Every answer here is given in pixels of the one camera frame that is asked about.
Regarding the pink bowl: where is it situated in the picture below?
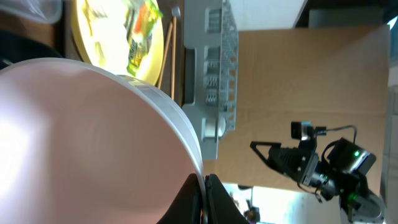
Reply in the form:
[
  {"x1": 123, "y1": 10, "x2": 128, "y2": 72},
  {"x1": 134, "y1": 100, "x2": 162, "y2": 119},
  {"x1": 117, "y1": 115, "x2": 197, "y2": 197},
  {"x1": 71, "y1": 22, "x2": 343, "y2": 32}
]
[{"x1": 1, "y1": 58, "x2": 203, "y2": 223}]

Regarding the clear plastic bin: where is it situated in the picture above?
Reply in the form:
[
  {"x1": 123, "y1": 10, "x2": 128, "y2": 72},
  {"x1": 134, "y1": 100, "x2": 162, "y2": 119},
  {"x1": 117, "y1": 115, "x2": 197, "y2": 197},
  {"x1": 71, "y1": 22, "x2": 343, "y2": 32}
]
[{"x1": 1, "y1": 0, "x2": 63, "y2": 24}]

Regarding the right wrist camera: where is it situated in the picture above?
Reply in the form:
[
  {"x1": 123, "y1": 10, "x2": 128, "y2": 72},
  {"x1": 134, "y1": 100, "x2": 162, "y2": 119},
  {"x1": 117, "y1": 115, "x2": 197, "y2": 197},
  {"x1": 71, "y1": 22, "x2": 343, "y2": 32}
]
[{"x1": 290, "y1": 121, "x2": 326, "y2": 141}]

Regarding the dark brown serving tray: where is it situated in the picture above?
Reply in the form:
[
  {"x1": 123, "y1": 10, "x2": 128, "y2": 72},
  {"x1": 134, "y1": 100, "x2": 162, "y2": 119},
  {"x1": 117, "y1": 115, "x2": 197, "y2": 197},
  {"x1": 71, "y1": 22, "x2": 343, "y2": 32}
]
[{"x1": 55, "y1": 0, "x2": 185, "y2": 106}]

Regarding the yellow plate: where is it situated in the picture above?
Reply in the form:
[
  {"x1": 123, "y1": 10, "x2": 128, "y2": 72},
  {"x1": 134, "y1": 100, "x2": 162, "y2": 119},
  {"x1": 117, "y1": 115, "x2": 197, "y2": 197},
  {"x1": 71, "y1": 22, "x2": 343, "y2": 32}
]
[{"x1": 73, "y1": 0, "x2": 164, "y2": 85}]

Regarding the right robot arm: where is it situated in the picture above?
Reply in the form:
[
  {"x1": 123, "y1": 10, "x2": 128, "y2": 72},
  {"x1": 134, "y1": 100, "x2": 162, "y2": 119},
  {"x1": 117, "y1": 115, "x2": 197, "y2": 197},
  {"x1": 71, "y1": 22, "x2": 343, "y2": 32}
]
[{"x1": 250, "y1": 138, "x2": 386, "y2": 223}]

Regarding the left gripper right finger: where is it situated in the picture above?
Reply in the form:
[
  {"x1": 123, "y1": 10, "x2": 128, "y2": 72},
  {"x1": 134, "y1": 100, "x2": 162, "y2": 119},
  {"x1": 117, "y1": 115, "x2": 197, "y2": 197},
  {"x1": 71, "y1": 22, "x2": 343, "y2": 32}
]
[{"x1": 205, "y1": 174, "x2": 249, "y2": 224}]

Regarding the right black cable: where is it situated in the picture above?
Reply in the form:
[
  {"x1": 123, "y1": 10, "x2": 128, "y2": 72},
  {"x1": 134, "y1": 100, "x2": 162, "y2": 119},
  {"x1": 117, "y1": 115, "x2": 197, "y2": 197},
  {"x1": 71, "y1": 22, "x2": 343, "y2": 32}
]
[{"x1": 320, "y1": 124, "x2": 358, "y2": 162}]

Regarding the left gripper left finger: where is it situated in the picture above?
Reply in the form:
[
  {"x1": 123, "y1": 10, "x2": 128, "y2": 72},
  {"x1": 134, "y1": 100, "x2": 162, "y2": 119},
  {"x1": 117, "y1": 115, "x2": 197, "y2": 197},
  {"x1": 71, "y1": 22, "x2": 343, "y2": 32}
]
[{"x1": 157, "y1": 174, "x2": 202, "y2": 224}]

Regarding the right wooden chopstick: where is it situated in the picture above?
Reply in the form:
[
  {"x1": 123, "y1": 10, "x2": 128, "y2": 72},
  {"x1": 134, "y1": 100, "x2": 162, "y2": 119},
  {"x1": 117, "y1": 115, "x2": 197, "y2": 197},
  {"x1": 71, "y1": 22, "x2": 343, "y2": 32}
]
[{"x1": 170, "y1": 16, "x2": 177, "y2": 100}]

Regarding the grey dishwasher rack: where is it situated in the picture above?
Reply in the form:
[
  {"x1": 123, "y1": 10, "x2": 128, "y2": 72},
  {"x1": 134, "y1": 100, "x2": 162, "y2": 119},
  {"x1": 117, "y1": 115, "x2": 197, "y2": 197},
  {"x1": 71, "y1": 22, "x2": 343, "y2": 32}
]
[{"x1": 182, "y1": 0, "x2": 239, "y2": 160}]

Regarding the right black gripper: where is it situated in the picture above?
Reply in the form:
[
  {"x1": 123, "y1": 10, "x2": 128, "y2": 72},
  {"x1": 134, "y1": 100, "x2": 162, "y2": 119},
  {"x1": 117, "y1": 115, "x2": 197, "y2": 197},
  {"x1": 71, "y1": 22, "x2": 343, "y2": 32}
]
[{"x1": 249, "y1": 138, "x2": 319, "y2": 186}]

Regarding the left wooden chopstick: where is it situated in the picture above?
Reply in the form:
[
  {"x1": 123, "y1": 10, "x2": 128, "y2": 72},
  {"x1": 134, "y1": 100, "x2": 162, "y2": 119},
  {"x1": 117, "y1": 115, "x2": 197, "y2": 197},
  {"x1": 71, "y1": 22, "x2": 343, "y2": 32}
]
[{"x1": 157, "y1": 22, "x2": 173, "y2": 89}]

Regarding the green snack wrapper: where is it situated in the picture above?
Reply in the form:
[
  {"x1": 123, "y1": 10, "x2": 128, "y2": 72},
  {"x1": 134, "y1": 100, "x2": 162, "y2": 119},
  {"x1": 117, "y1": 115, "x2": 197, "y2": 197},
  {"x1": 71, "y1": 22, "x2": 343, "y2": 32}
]
[{"x1": 126, "y1": 0, "x2": 163, "y2": 77}]

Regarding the black waste tray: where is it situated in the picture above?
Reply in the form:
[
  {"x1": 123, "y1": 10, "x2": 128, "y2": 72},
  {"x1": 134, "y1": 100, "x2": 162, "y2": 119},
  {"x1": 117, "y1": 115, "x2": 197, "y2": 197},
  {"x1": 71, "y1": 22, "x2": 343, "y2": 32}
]
[{"x1": 1, "y1": 30, "x2": 62, "y2": 69}]

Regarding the wooden chopstick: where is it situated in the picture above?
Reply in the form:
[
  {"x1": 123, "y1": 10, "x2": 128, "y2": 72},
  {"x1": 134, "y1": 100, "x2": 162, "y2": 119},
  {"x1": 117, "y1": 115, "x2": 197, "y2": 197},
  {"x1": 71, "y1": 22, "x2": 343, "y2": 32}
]
[
  {"x1": 170, "y1": 16, "x2": 177, "y2": 100},
  {"x1": 157, "y1": 22, "x2": 173, "y2": 89}
]

